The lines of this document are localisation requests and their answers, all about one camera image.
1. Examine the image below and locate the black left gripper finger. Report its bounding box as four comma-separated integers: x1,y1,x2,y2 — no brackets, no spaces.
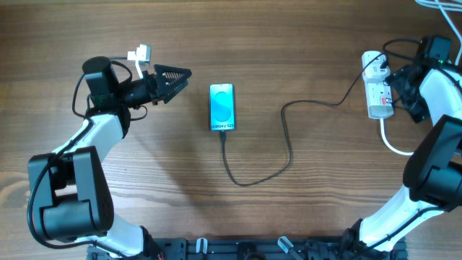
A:
154,64,192,90
162,80,188,104

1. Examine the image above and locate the white power strip socket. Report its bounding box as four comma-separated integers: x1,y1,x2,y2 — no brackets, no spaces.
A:
362,51,393,119

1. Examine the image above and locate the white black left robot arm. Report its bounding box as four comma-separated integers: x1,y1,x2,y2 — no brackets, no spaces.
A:
27,56,192,259

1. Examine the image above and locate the Galaxy S25 smartphone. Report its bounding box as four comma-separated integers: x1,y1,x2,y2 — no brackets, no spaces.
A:
209,83,236,131

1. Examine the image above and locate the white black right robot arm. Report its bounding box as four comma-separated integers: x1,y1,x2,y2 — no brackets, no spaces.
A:
339,35,461,258

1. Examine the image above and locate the black mounting rail base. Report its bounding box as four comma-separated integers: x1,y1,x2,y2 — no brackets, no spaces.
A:
86,235,409,260

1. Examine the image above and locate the white power strip cord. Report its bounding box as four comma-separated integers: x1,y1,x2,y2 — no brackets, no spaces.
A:
379,0,462,157

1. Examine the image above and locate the black USB charging cable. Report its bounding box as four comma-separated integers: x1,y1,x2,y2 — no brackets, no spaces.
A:
219,52,390,188

